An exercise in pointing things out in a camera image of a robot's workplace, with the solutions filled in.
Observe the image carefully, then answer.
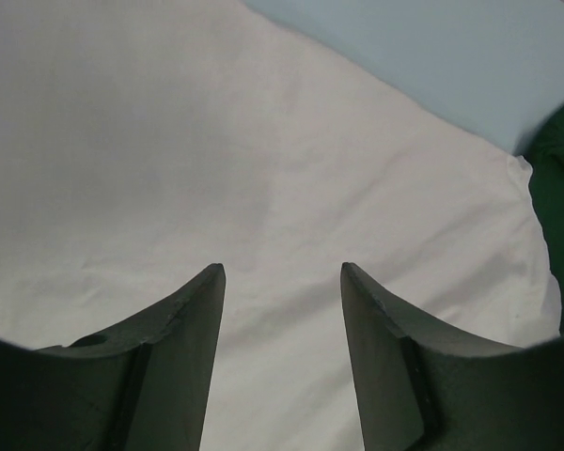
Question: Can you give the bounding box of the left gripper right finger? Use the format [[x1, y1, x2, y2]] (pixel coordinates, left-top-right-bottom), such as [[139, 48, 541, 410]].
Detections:
[[340, 262, 564, 451]]

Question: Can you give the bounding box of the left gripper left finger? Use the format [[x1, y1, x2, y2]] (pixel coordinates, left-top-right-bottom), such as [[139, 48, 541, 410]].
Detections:
[[0, 264, 226, 450]]

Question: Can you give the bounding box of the white green raglan t-shirt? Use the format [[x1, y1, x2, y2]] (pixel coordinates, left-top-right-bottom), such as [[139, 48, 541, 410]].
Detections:
[[0, 1, 560, 450]]

